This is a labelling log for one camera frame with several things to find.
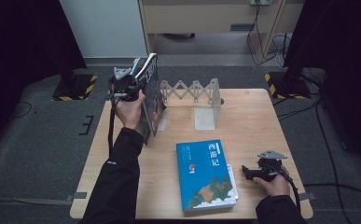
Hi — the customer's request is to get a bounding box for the left hand-held gripper cable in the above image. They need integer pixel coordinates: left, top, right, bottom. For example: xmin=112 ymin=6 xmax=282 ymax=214
xmin=106 ymin=77 xmax=118 ymax=159

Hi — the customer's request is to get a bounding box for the light wooden desk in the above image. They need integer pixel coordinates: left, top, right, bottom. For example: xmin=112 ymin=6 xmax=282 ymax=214
xmin=137 ymin=0 xmax=305 ymax=63

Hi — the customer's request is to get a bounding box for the black curtain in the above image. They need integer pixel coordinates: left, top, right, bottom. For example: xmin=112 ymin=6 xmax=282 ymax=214
xmin=283 ymin=0 xmax=361 ymax=171

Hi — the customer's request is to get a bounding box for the black stand with striped base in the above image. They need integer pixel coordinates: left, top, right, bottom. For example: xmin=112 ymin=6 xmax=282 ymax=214
xmin=51 ymin=55 xmax=99 ymax=103
xmin=264 ymin=46 xmax=312 ymax=101

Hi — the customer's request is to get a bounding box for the right hand-held gripper cable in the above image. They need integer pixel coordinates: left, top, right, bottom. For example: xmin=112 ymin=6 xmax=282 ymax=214
xmin=273 ymin=167 xmax=302 ymax=217

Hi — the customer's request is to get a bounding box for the grey tape strip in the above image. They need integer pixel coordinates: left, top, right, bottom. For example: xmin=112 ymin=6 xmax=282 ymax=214
xmin=64 ymin=191 xmax=89 ymax=202
xmin=299 ymin=191 xmax=317 ymax=202

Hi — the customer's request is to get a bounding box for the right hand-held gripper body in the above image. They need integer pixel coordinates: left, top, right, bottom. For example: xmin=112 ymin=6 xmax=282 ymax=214
xmin=255 ymin=149 xmax=290 ymax=184

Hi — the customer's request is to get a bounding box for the magazine with portrait cover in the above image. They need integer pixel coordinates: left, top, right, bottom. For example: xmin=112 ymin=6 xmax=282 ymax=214
xmin=130 ymin=56 xmax=148 ymax=79

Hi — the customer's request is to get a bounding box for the blue book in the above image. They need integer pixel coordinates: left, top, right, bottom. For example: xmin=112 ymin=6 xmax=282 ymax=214
xmin=175 ymin=138 xmax=237 ymax=214

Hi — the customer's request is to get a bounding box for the white cable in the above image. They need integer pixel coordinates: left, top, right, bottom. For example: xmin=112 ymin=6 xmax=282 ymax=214
xmin=271 ymin=33 xmax=292 ymax=69

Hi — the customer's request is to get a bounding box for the person's right hand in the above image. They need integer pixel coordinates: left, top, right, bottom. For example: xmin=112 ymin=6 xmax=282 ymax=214
xmin=251 ymin=166 xmax=291 ymax=198

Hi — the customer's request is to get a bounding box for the black floor cable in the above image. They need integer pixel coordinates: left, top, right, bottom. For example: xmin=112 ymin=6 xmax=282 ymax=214
xmin=302 ymin=182 xmax=361 ymax=201
xmin=274 ymin=96 xmax=321 ymax=122
xmin=7 ymin=101 xmax=34 ymax=121
xmin=314 ymin=99 xmax=345 ymax=224

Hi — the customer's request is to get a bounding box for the black hanging cable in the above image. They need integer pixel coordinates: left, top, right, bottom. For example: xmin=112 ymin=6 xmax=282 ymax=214
xmin=246 ymin=3 xmax=285 ymax=67

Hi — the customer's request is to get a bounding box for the white power strip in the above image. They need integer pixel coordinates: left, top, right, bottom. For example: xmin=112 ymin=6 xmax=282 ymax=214
xmin=249 ymin=0 xmax=274 ymax=7

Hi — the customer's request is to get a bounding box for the white panel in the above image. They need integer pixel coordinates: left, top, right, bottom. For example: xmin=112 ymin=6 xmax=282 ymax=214
xmin=59 ymin=0 xmax=148 ymax=59

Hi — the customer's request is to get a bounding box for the person's left hand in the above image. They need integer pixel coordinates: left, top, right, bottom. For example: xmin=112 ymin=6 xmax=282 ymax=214
xmin=114 ymin=90 xmax=147 ymax=131

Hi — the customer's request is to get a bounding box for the grey metal expandable bookend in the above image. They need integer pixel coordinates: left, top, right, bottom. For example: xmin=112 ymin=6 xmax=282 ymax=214
xmin=157 ymin=77 xmax=225 ymax=132

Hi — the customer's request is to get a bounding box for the dark cover magazine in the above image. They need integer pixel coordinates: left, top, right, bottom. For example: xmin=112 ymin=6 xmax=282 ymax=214
xmin=135 ymin=52 xmax=168 ymax=146

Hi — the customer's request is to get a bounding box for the hand-held gripper cable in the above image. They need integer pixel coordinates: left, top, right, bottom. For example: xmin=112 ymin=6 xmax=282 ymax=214
xmin=106 ymin=77 xmax=118 ymax=159
xmin=273 ymin=167 xmax=302 ymax=217

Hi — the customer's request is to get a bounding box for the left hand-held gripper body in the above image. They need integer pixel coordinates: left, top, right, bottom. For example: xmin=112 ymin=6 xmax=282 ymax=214
xmin=107 ymin=65 xmax=143 ymax=103

